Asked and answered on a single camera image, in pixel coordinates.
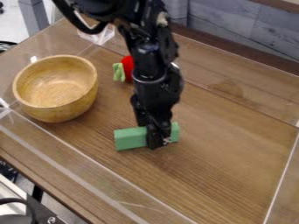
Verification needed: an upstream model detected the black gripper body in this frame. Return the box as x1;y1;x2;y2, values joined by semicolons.
132;63;183;124

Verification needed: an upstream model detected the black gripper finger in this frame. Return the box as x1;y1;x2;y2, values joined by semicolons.
145;122;172;150
131;95;147;127

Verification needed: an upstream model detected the green rectangular block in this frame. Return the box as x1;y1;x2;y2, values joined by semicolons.
113;122;180;151

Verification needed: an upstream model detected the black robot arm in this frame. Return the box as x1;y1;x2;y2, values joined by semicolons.
52;0;183;150

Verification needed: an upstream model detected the brown wooden bowl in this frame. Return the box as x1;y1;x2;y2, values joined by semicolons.
12;55;99;123

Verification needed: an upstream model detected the red plush strawberry toy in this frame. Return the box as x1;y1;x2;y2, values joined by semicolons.
112;55;135;83

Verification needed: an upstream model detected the black device under table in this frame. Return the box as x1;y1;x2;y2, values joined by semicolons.
0;198;68;224

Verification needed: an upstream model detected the clear acrylic corner bracket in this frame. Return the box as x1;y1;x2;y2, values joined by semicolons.
75;11;116;46

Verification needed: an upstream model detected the clear acrylic tray wall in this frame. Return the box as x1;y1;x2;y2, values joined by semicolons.
0;98;195;224

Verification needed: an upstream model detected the grey post in background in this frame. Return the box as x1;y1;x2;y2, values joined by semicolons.
17;0;49;36

